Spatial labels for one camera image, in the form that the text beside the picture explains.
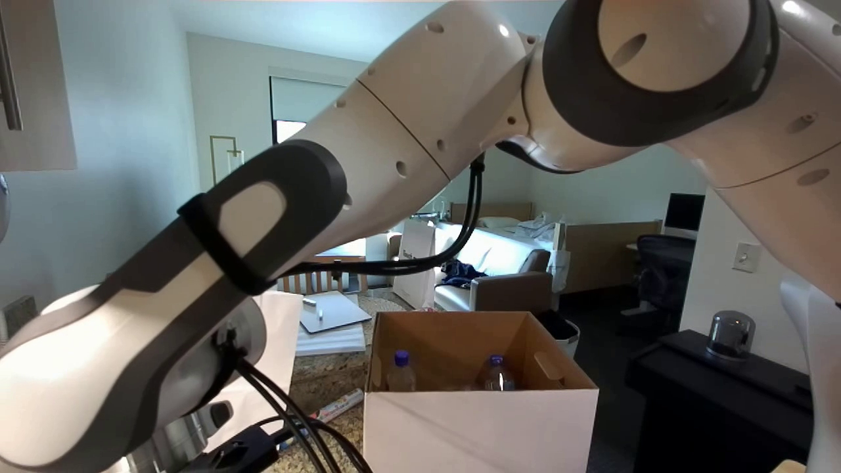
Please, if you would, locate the blue cloth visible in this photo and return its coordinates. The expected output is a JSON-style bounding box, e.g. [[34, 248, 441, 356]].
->
[[440, 257, 486, 292]]

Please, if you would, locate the desk computer monitor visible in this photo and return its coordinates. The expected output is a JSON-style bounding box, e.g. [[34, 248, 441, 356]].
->
[[666, 191, 708, 236]]

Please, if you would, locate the grey glass tumbler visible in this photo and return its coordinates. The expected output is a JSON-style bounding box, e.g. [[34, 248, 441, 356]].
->
[[705, 307, 757, 362]]

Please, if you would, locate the wooden wall cabinet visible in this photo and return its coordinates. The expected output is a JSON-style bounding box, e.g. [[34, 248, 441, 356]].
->
[[0, 0, 77, 173]]

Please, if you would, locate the black framed window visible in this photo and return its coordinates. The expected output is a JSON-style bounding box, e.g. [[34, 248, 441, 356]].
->
[[271, 118, 310, 148]]

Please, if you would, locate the dark trash bin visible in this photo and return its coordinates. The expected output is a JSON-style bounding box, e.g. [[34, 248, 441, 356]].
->
[[535, 311, 583, 361]]

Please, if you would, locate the white wall switch plate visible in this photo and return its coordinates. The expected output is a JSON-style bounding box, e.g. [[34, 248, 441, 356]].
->
[[734, 243, 763, 275]]

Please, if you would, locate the cardboard box white outside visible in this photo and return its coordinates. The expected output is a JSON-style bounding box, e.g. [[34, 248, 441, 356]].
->
[[361, 311, 603, 473]]

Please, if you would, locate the tan wooden furniture panel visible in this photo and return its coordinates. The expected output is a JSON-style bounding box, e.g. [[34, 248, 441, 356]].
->
[[561, 219, 666, 296]]

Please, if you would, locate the blue white flat package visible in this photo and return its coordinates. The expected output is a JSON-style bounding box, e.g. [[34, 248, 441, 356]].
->
[[298, 388, 365, 430]]

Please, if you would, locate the black office chair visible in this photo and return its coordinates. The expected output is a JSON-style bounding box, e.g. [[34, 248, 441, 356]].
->
[[633, 235, 699, 320]]

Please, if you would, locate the clear bottle blue cap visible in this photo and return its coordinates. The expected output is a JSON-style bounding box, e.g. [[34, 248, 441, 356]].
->
[[385, 349, 418, 394], [478, 353, 518, 394]]

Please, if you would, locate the black side table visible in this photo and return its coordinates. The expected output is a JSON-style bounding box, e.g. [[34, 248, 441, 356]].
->
[[625, 325, 833, 473]]

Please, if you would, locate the wooden chair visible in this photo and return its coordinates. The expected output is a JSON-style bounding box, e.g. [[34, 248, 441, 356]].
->
[[277, 260, 368, 296]]

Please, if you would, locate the thin framed wall fixture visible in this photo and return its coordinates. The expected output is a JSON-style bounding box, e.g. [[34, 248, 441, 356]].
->
[[207, 132, 247, 191]]

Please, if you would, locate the white roller blind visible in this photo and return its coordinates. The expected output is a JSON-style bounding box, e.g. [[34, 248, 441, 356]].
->
[[269, 74, 355, 127]]

